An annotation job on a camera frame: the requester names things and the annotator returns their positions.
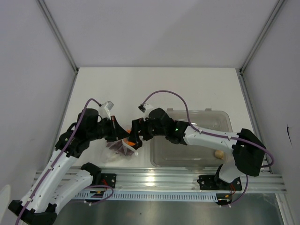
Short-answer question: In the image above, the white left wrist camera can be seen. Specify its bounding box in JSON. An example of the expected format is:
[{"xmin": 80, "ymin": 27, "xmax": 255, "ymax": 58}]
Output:
[{"xmin": 98, "ymin": 101, "xmax": 114, "ymax": 120}]

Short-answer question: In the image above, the clear zip top bag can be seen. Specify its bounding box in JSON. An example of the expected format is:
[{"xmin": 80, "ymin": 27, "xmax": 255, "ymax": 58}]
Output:
[{"xmin": 100, "ymin": 138, "xmax": 139, "ymax": 163}]

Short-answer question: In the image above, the red grape bunch toy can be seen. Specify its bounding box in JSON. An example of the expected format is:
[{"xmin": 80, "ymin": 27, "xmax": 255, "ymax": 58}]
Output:
[{"xmin": 106, "ymin": 140, "xmax": 134, "ymax": 156}]

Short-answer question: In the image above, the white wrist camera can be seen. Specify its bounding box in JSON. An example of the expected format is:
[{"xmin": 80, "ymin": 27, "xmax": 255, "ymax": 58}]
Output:
[
  {"xmin": 138, "ymin": 103, "xmax": 154, "ymax": 118},
  {"xmin": 98, "ymin": 101, "xmax": 114, "ymax": 120}
]

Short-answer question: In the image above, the white slotted cable duct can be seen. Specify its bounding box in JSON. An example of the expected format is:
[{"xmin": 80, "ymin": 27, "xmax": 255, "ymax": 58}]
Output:
[{"xmin": 73, "ymin": 190, "xmax": 218, "ymax": 202}]

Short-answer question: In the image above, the clear plastic food container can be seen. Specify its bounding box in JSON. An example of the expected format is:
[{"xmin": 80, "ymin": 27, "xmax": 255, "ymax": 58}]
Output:
[{"xmin": 150, "ymin": 110, "xmax": 237, "ymax": 168}]

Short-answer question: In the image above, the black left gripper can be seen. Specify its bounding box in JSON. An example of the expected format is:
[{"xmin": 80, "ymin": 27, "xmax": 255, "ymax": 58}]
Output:
[{"xmin": 88, "ymin": 115, "xmax": 130, "ymax": 142}]

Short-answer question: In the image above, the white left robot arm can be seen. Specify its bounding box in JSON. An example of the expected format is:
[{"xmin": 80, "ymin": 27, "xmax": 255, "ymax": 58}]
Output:
[{"xmin": 8, "ymin": 108, "xmax": 129, "ymax": 225}]

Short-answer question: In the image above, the orange fruit toy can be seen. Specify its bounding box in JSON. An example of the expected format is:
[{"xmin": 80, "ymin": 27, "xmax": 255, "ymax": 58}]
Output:
[{"xmin": 122, "ymin": 136, "xmax": 136, "ymax": 147}]

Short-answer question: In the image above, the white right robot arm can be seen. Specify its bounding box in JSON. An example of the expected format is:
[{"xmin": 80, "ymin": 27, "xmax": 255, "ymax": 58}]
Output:
[{"xmin": 128, "ymin": 108, "xmax": 266, "ymax": 189}]

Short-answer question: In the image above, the right aluminium frame post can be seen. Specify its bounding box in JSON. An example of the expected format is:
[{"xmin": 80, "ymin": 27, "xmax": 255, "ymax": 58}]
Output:
[{"xmin": 239, "ymin": 0, "xmax": 288, "ymax": 72}]

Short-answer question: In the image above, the aluminium frame post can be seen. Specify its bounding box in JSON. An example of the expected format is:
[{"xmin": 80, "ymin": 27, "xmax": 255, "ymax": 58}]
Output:
[
  {"xmin": 239, "ymin": 0, "xmax": 288, "ymax": 72},
  {"xmin": 36, "ymin": 0, "xmax": 79, "ymax": 74}
]

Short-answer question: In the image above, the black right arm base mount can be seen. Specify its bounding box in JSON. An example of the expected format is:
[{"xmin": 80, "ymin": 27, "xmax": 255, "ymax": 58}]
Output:
[{"xmin": 197, "ymin": 175, "xmax": 242, "ymax": 191}]

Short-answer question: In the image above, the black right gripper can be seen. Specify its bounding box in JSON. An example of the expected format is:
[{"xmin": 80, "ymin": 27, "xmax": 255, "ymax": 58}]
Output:
[{"xmin": 127, "ymin": 117, "xmax": 167, "ymax": 144}]

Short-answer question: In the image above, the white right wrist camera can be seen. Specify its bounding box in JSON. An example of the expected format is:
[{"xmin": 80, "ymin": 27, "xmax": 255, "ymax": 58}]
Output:
[{"xmin": 138, "ymin": 103, "xmax": 154, "ymax": 118}]

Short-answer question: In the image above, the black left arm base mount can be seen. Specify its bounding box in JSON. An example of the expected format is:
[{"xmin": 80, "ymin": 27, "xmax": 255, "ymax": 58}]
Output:
[{"xmin": 93, "ymin": 173, "xmax": 117, "ymax": 188}]

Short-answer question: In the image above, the left aluminium frame post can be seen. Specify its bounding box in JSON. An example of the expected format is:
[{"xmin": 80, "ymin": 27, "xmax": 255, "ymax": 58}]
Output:
[{"xmin": 36, "ymin": 0, "xmax": 79, "ymax": 74}]

